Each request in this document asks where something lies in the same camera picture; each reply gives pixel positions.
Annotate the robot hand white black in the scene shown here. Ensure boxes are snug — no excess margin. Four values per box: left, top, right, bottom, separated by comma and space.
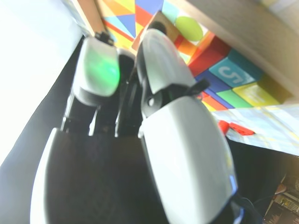
29, 21, 246, 224

